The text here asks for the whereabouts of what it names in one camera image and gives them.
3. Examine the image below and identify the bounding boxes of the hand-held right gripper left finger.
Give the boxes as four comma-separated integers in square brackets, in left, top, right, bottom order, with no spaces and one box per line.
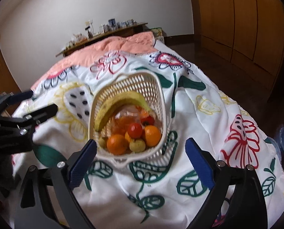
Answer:
[14,138,97,229]

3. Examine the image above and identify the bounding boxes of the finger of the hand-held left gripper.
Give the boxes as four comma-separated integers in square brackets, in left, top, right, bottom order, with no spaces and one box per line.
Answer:
[0,90,34,115]
[0,104,59,134]

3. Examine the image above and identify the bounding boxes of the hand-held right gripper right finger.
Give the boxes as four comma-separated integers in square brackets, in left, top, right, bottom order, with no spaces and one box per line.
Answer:
[185,137,269,229]

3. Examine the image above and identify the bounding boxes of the mandarin orange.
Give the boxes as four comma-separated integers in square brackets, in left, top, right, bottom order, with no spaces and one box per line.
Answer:
[107,134,128,155]

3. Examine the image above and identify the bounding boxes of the large smooth orange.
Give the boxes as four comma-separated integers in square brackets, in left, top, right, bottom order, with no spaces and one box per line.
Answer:
[142,125,162,147]

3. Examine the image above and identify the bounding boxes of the orange printed plastic bag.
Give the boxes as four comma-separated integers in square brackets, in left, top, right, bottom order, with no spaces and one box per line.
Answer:
[110,106,154,134]

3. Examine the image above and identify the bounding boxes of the red tomato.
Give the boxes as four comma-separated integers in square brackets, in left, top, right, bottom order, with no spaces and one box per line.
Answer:
[141,116,155,126]
[128,123,143,139]

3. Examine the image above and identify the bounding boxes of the yellow banana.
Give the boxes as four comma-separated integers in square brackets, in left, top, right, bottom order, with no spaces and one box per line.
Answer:
[94,91,153,132]

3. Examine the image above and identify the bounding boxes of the white plastic basket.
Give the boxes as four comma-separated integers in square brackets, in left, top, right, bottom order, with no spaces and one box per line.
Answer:
[88,71,174,170]

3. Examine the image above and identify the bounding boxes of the wooden door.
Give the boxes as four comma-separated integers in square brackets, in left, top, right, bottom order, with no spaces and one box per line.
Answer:
[0,50,21,96]

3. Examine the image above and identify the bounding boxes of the floral printed quilt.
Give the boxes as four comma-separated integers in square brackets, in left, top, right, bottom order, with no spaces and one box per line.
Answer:
[12,40,284,229]

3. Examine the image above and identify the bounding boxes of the pink blanket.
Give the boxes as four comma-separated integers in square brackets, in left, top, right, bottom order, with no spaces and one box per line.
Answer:
[45,31,158,80]

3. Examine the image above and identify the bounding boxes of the wooden sideboard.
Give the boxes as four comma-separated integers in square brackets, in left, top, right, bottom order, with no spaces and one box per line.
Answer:
[56,23,148,58]

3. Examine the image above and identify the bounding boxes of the cardboard boxes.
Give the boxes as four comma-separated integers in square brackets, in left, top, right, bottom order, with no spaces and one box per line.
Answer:
[151,27,165,44]

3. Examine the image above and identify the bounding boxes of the wooden wardrobe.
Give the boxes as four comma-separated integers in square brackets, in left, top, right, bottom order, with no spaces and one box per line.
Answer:
[192,0,284,89]

